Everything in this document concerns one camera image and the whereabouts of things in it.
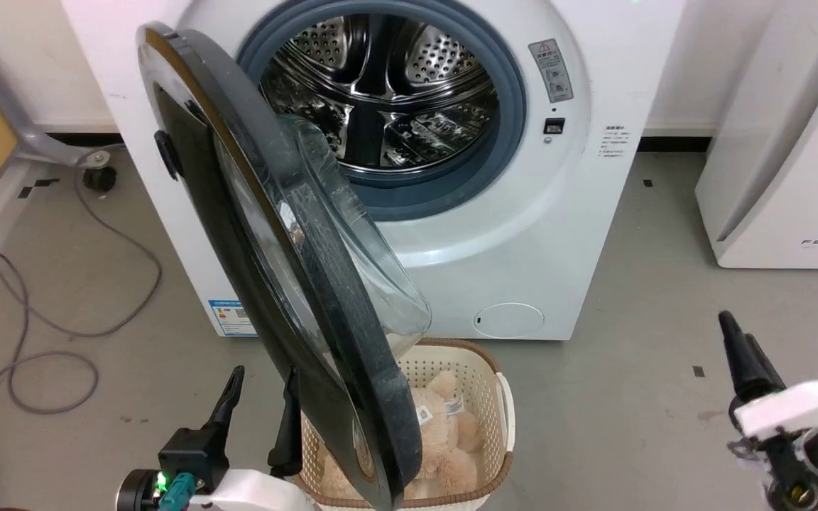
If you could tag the black door latch slot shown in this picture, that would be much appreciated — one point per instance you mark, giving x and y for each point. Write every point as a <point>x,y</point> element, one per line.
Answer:
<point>554,125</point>

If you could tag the round white filter cover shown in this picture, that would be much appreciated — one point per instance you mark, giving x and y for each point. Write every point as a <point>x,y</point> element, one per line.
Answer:
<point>508,320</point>

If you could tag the beige plush teddy bear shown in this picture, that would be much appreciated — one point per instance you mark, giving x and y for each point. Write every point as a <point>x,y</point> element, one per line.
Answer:
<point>444,443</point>

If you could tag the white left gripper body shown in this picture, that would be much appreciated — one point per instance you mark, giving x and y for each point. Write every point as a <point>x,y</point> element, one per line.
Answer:
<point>253,493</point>

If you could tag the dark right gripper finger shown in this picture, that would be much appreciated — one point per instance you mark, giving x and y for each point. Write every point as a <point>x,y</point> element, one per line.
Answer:
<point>748,365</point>

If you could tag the small printed text label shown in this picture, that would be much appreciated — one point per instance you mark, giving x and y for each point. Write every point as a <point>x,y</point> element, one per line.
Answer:
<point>614,142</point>

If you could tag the white front-load washing machine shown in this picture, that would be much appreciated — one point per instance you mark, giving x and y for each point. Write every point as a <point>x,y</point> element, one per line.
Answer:
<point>558,248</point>

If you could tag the grey-blue rubber door gasket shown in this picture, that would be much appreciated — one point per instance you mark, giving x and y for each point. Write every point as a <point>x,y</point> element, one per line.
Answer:
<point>510,128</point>

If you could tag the grey metal stand leg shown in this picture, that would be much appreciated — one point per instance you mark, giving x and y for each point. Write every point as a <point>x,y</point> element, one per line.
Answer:
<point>33,142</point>

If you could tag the black caster wheel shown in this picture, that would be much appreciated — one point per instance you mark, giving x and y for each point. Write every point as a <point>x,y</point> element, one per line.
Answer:
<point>100,178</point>

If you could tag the white air purifier appliance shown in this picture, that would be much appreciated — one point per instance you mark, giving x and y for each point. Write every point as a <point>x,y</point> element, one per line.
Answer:
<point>785,177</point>

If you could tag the grey warning sticker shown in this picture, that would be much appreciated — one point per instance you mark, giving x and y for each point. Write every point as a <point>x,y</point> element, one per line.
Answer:
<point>551,71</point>

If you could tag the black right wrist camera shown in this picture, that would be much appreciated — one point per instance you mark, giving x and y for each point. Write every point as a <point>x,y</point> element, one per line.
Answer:
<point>799,486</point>

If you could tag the cream plastic laundry basket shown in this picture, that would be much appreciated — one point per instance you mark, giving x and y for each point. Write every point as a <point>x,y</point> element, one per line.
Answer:
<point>481,383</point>

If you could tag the stainless steel washer drum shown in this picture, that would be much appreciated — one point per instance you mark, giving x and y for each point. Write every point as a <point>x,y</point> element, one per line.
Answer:
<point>380,92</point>

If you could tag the blue white energy label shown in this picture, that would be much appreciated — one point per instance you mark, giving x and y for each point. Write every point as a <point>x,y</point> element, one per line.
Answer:
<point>231,318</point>

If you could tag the black round glass washer door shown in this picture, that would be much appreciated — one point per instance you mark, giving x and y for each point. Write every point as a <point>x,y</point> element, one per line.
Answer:
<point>356,341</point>

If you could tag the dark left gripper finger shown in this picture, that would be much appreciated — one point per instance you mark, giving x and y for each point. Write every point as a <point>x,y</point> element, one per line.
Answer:
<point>287,433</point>
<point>196,451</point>

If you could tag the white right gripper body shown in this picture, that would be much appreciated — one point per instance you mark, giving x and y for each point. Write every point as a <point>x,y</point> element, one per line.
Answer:
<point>806,408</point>

